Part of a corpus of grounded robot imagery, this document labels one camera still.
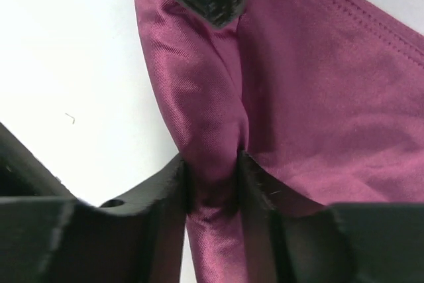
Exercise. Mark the purple cloth napkin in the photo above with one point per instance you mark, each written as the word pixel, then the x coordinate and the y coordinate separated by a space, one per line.
pixel 325 95

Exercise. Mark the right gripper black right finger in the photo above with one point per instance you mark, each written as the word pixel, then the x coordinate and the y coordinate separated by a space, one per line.
pixel 290 238

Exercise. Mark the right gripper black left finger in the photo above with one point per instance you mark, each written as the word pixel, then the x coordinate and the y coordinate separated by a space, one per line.
pixel 49 235

